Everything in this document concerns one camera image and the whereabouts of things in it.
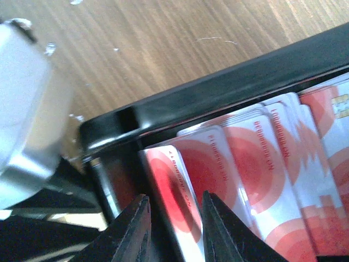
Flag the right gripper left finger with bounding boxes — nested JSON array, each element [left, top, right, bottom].
[[73, 194, 151, 261]]

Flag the black bin with cards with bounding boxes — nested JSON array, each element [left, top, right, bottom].
[[79, 24, 348, 261]]

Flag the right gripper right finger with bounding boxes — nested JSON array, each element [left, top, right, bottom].
[[202, 191, 286, 261]]

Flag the stack of red white cards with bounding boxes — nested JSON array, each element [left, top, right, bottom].
[[178, 74, 348, 261]]

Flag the red white credit card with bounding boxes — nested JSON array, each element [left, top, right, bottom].
[[139, 145, 205, 261]]

